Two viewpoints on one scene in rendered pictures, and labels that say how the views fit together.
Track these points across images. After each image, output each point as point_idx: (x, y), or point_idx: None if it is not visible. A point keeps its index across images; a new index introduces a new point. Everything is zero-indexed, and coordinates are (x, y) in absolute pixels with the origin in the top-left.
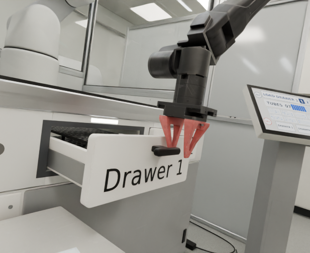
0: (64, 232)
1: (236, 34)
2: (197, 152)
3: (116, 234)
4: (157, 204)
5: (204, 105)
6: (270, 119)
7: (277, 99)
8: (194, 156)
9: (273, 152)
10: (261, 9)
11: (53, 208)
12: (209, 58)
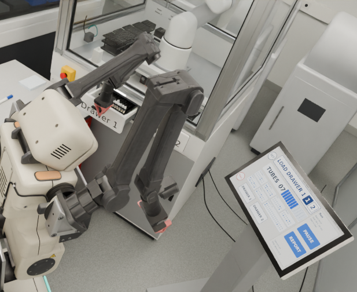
0: (80, 112)
1: (118, 81)
2: (192, 153)
3: (120, 143)
4: (147, 153)
5: (205, 124)
6: (245, 177)
7: (283, 174)
8: (181, 150)
9: None
10: (124, 76)
11: None
12: (106, 86)
